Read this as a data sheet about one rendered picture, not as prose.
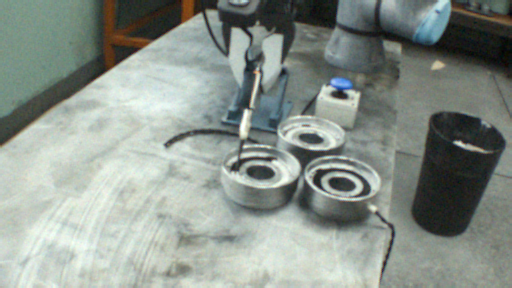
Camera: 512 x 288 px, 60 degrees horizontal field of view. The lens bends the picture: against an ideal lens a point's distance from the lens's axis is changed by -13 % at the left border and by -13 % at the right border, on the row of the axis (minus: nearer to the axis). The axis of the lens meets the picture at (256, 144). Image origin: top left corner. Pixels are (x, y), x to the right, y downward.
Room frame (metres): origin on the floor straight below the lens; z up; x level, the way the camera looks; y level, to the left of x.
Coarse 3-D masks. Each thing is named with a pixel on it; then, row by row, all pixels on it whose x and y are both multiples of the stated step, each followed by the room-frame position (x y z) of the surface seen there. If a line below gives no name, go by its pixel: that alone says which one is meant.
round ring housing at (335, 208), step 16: (320, 160) 0.60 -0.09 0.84; (336, 160) 0.61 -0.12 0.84; (352, 160) 0.60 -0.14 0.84; (304, 176) 0.56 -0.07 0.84; (336, 176) 0.58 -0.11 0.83; (352, 176) 0.58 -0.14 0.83; (368, 176) 0.58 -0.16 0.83; (304, 192) 0.55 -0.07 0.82; (320, 192) 0.52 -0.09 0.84; (336, 192) 0.54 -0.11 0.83; (352, 192) 0.54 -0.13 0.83; (320, 208) 0.52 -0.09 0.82; (336, 208) 0.51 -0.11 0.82; (352, 208) 0.51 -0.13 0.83; (368, 208) 0.52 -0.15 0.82
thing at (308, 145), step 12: (288, 120) 0.71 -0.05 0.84; (300, 120) 0.72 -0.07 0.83; (312, 120) 0.73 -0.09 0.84; (324, 120) 0.72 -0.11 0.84; (300, 132) 0.69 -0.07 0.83; (312, 132) 0.70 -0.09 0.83; (336, 132) 0.70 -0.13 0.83; (288, 144) 0.64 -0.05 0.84; (300, 144) 0.66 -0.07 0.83; (312, 144) 0.70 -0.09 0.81; (324, 144) 0.66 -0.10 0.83; (336, 144) 0.68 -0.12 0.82; (300, 156) 0.63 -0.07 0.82; (312, 156) 0.63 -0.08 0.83; (324, 156) 0.63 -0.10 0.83; (300, 168) 0.63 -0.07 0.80
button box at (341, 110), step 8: (328, 88) 0.84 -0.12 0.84; (320, 96) 0.80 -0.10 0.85; (328, 96) 0.81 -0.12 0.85; (336, 96) 0.80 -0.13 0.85; (344, 96) 0.81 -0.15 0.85; (352, 96) 0.82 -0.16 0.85; (320, 104) 0.79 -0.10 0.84; (328, 104) 0.79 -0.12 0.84; (336, 104) 0.78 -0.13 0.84; (344, 104) 0.78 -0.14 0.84; (352, 104) 0.78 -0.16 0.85; (320, 112) 0.79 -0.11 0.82; (328, 112) 0.79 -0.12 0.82; (336, 112) 0.78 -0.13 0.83; (344, 112) 0.78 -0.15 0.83; (352, 112) 0.78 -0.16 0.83; (336, 120) 0.78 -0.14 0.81; (344, 120) 0.78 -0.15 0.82; (352, 120) 0.78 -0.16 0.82; (344, 128) 0.78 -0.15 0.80; (352, 128) 0.78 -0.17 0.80
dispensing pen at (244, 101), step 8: (256, 56) 0.64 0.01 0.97; (264, 56) 0.64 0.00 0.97; (256, 64) 0.64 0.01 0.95; (248, 72) 0.62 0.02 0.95; (248, 80) 0.61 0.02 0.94; (248, 88) 0.60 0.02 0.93; (240, 96) 0.60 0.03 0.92; (248, 96) 0.60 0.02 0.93; (240, 104) 0.59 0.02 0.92; (248, 104) 0.59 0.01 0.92; (248, 112) 0.60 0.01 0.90; (248, 120) 0.59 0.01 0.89; (240, 128) 0.59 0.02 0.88; (248, 128) 0.59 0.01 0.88; (240, 136) 0.58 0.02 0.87; (240, 144) 0.58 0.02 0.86; (240, 152) 0.57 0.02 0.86
